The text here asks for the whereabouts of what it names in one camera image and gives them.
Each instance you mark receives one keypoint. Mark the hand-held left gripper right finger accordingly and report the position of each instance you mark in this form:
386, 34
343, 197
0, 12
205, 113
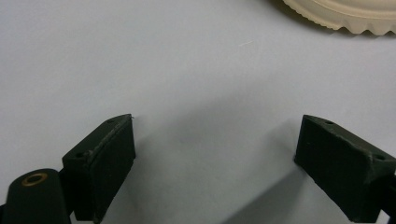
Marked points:
339, 168

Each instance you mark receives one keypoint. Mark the cream clog shoe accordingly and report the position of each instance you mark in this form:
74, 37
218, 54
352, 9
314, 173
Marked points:
348, 15

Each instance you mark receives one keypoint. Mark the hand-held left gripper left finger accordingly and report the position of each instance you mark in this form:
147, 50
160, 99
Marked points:
102, 168

